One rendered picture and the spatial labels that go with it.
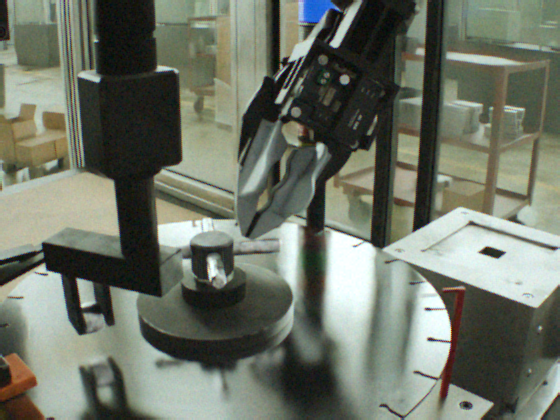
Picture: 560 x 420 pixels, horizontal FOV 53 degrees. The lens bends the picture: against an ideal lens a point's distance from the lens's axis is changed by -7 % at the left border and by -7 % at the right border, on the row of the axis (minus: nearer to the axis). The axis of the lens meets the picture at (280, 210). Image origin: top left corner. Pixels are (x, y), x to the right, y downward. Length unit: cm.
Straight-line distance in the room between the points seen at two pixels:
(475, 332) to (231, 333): 30
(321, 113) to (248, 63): 59
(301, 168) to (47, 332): 23
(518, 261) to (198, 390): 41
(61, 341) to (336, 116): 24
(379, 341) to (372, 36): 21
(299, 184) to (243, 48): 57
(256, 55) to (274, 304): 63
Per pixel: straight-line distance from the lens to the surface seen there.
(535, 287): 60
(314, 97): 41
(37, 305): 46
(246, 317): 40
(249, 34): 99
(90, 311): 38
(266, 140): 46
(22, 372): 35
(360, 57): 42
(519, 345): 59
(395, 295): 45
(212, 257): 39
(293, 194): 46
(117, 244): 35
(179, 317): 40
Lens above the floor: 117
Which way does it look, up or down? 21 degrees down
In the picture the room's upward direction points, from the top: straight up
